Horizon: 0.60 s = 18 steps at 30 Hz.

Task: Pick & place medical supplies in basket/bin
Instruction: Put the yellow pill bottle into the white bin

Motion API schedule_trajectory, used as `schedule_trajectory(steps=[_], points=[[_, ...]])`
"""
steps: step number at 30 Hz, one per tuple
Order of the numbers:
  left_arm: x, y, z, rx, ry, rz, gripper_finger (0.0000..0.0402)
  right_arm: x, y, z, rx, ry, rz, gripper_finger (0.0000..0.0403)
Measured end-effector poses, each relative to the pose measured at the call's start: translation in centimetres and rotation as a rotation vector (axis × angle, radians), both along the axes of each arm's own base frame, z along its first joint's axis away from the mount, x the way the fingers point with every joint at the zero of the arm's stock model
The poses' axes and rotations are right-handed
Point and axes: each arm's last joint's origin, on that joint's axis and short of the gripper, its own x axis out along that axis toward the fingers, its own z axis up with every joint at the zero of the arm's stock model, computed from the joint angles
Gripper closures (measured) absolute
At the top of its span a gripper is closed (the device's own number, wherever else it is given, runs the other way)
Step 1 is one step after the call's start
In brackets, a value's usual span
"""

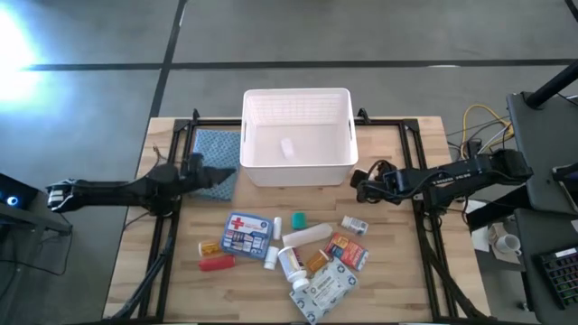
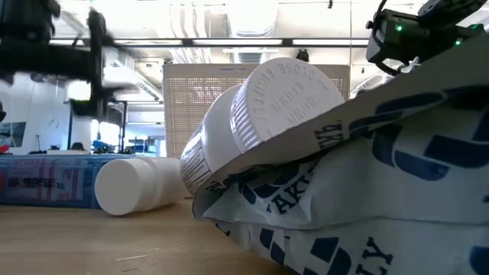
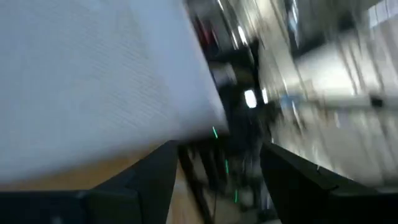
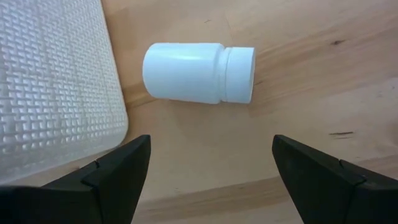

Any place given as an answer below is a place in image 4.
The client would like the white perforated plastic basket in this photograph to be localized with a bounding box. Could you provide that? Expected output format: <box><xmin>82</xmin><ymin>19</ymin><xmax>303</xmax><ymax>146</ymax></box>
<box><xmin>0</xmin><ymin>0</ymin><xmax>129</xmax><ymax>186</ymax></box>

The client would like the white plastic pill bottle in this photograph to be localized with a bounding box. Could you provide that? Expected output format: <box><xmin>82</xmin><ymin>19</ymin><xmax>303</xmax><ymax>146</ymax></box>
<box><xmin>142</xmin><ymin>42</ymin><xmax>257</xmax><ymax>105</ymax></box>

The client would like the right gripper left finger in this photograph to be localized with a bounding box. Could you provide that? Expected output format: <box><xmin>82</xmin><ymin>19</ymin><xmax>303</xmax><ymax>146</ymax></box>
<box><xmin>0</xmin><ymin>134</ymin><xmax>152</xmax><ymax>224</ymax></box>

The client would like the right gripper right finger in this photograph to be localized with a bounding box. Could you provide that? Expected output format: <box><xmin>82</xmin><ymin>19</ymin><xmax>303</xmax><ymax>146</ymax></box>
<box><xmin>272</xmin><ymin>134</ymin><xmax>398</xmax><ymax>224</ymax></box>

